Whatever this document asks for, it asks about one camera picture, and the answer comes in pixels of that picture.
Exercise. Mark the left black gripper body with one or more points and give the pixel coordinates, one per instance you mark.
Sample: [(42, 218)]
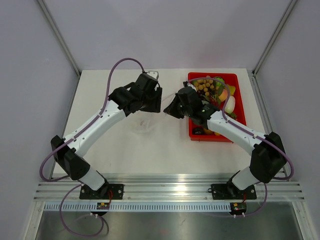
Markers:
[(151, 103)]

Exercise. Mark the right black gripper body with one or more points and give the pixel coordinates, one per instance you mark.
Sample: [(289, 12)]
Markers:
[(185, 111)]

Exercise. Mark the clear zip top bag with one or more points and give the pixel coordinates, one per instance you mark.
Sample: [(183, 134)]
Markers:
[(145, 122)]

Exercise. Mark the pink red grape bunch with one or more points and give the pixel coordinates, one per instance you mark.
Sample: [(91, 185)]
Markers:
[(215, 100)]

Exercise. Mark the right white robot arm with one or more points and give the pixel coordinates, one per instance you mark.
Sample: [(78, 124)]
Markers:
[(266, 151)]

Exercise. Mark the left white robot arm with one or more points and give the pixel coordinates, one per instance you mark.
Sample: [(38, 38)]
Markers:
[(69, 151)]

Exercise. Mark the dark red grape bunch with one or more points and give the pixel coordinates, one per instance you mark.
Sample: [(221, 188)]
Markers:
[(202, 95)]

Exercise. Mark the tan longan bunch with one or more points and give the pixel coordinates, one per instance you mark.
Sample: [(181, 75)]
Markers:
[(205, 85)]

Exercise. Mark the black dark fruit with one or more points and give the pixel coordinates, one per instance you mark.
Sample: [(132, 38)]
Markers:
[(198, 131)]

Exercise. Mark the small orange fruit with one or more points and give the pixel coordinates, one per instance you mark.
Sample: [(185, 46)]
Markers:
[(207, 131)]

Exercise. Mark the green leafy vegetable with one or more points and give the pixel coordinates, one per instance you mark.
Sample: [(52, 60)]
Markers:
[(218, 81)]

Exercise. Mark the white garlic bulb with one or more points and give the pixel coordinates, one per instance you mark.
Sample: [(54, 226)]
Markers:
[(230, 105)]

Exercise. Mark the yellow star fruit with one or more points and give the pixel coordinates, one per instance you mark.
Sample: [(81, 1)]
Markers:
[(232, 89)]

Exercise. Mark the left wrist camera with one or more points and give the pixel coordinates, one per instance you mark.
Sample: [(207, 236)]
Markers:
[(153, 74)]

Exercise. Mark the left aluminium frame post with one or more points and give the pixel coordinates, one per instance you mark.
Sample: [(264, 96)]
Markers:
[(43, 7)]

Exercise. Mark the aluminium frame post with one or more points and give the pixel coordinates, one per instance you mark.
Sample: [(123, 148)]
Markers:
[(43, 7), (275, 35)]

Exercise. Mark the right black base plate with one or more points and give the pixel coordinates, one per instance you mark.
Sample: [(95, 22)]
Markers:
[(221, 191)]

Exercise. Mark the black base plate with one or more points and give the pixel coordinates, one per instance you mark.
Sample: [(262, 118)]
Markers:
[(111, 191), (221, 191)]

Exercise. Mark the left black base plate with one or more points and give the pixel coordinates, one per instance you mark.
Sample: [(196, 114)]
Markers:
[(111, 191)]

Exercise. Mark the aluminium rail beam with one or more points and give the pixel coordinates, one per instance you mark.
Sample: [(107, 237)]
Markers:
[(170, 188)]

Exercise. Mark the right aluminium frame post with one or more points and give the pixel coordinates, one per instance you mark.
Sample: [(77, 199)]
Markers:
[(275, 35)]

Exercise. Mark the white slotted cable duct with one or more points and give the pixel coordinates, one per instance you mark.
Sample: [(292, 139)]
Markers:
[(219, 207)]

